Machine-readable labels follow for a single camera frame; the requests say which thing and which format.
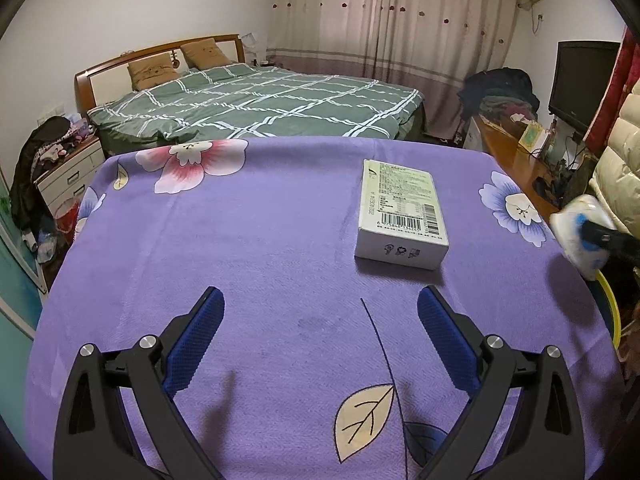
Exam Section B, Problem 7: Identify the white paper cup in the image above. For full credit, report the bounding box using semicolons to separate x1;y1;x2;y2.
549;194;616;281

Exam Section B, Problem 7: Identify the yellow-rimmed trash bin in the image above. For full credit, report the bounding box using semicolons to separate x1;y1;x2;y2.
592;270;622;350

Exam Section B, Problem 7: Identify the cream puffer jacket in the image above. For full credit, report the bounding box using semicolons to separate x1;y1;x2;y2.
589;84;640;238

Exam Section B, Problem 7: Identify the green framed picture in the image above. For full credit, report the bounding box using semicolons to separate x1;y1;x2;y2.
518;122;548;154

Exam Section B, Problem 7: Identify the orange wooden desk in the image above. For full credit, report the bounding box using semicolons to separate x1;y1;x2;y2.
469;116;559;221

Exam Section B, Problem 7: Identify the painted sliding wardrobe door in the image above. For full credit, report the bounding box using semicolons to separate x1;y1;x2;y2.
0;169;49;331

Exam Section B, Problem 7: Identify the black television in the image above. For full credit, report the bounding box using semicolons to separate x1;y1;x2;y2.
549;40;620;133

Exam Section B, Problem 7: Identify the pile of dark clothes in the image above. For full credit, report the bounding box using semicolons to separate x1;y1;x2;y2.
458;67;540;120

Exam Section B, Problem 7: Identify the white green flat box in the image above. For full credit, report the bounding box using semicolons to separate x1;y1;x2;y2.
355;159;449;271

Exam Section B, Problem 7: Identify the red bucket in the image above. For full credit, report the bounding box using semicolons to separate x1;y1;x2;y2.
53;198;79;245

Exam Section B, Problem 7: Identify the purple floral tablecloth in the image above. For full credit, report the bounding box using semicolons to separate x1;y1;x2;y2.
25;138;622;479

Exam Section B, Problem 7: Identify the black jacket on cabinet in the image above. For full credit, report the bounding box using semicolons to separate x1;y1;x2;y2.
10;116;70;234

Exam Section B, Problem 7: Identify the white bedside cabinet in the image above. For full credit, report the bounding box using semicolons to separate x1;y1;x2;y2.
36;136;105;217

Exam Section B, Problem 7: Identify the pink striped curtain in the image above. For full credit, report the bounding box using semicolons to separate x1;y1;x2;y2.
267;0;518;139

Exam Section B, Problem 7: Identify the bed with green plaid duvet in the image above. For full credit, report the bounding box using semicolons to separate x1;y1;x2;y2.
75;34;425;156

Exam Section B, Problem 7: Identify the left brown pillow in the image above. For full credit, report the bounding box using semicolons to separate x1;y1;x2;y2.
127;53;180;91

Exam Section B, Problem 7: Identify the brown pillow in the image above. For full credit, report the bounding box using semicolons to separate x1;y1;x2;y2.
127;53;180;91
180;38;233;70

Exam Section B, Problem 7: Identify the right brown pillow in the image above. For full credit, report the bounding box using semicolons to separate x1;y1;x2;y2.
180;38;233;70

